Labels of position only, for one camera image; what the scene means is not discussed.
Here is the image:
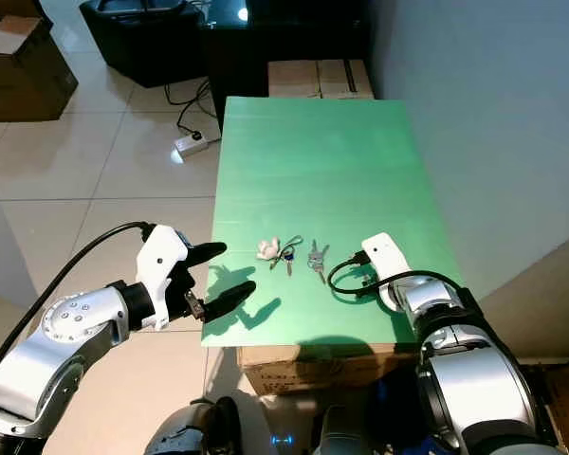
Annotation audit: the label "keys with white charm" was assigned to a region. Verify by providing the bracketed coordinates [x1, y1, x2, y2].
[255, 234, 305, 277]

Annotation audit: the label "silver key bunch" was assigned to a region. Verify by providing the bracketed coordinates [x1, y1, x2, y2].
[306, 239, 330, 284]

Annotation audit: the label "cardboard box under green board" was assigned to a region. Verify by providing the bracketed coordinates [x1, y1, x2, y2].
[236, 343, 428, 397]

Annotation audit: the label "white power strip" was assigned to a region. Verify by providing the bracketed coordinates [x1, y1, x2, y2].
[174, 130, 211, 155]

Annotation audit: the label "grey left robot leg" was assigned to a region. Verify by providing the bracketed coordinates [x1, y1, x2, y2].
[144, 395, 243, 455]

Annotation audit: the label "grey robot leg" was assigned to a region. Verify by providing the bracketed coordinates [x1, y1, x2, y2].
[308, 403, 395, 455]
[144, 395, 243, 455]

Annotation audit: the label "grey right robot leg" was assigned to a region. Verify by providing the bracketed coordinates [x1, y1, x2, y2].
[308, 403, 395, 455]

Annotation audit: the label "closed light cardboard box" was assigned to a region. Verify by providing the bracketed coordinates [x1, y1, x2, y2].
[318, 58, 376, 100]
[267, 60, 323, 100]

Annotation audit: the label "black armchair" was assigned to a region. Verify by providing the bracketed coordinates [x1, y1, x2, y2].
[80, 0, 206, 89]

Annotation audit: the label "black cabinet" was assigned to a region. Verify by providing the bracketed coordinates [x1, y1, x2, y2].
[197, 0, 373, 145]

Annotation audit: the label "open brown cardboard box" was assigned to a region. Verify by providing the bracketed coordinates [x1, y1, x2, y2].
[0, 13, 80, 123]

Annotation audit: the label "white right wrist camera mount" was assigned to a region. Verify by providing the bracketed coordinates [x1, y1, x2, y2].
[360, 231, 414, 283]

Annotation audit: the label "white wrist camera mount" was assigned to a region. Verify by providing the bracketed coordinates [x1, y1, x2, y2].
[360, 231, 414, 283]
[136, 225, 196, 332]

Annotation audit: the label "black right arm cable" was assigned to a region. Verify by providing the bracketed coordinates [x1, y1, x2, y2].
[326, 247, 468, 300]

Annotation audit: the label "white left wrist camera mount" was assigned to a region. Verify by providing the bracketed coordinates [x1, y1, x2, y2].
[136, 225, 196, 332]

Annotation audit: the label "black floor cable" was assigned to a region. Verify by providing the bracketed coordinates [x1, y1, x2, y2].
[165, 80, 226, 139]

